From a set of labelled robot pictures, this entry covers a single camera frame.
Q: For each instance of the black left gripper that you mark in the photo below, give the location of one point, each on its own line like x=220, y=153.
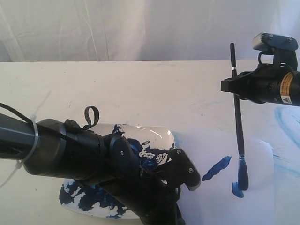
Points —
x=141, y=190

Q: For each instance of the black paintbrush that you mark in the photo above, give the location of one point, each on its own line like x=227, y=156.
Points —
x=243, y=181

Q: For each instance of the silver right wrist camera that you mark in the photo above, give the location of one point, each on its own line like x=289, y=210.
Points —
x=266, y=41

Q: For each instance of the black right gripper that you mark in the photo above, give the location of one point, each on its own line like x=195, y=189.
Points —
x=263, y=85

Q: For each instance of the white backdrop curtain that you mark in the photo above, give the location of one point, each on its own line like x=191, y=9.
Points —
x=130, y=30

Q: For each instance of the white zip tie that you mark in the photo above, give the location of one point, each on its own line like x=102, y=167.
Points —
x=18, y=137

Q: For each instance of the white paper sheet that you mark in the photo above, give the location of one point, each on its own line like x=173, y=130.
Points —
x=273, y=196

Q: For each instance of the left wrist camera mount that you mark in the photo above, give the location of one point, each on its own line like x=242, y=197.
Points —
x=180, y=170

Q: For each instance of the white square paint dish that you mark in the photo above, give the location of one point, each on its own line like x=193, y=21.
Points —
x=149, y=144

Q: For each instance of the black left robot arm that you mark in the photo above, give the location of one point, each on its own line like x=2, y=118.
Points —
x=66, y=150

